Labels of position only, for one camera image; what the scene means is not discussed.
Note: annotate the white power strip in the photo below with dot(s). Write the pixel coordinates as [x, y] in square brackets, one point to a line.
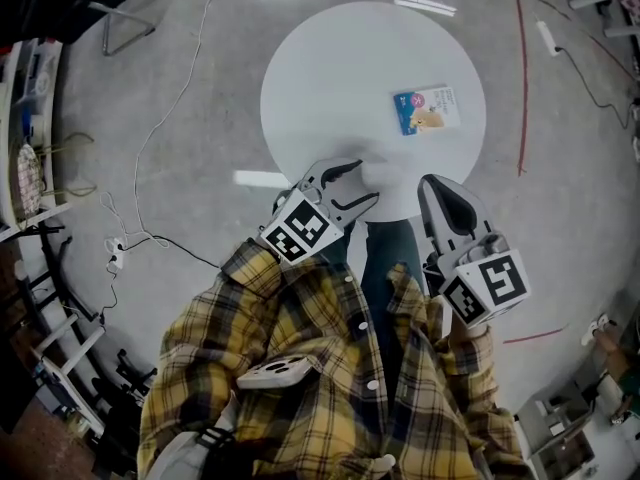
[115, 253]
[547, 38]

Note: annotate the black undershirt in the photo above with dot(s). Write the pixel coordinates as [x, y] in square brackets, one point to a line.
[385, 338]

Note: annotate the black metal table frame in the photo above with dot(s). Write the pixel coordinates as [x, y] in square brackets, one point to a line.
[62, 278]

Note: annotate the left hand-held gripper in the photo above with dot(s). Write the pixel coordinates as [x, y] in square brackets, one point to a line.
[302, 228]

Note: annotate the clear plastic storage bin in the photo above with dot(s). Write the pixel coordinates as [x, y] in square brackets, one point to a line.
[37, 75]

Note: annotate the black cantilever chair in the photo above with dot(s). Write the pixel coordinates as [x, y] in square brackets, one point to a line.
[75, 8]

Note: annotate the white tube table leg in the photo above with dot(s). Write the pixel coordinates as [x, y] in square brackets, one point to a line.
[75, 350]
[55, 333]

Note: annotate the short red floor tape line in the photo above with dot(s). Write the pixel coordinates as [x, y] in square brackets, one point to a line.
[535, 337]

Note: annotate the yellow plaid shirt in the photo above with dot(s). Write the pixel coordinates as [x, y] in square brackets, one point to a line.
[300, 318]

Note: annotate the person's right forearm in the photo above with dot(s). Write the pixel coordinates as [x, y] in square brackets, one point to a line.
[467, 330]

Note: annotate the grey open box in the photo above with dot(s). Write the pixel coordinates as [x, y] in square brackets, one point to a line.
[545, 418]

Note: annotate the blue and white snack packet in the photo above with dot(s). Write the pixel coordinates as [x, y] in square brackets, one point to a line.
[425, 110]

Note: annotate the dark red floor tape line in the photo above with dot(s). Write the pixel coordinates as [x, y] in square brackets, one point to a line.
[542, 2]

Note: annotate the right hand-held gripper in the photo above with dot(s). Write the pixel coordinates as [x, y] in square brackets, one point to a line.
[495, 283]

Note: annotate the pink checkered mesh bundle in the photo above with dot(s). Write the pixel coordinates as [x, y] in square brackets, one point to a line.
[30, 175]

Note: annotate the white smartphone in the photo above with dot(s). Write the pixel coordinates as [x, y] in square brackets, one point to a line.
[270, 374]

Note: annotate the black swivel chair base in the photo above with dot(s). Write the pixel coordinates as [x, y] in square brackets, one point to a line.
[127, 383]

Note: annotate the white shelf unit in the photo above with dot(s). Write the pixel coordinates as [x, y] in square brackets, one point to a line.
[6, 143]

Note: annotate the person's jeans leg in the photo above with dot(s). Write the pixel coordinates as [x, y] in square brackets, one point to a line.
[395, 248]

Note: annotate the person's left forearm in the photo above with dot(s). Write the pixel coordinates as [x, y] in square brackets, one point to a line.
[250, 273]

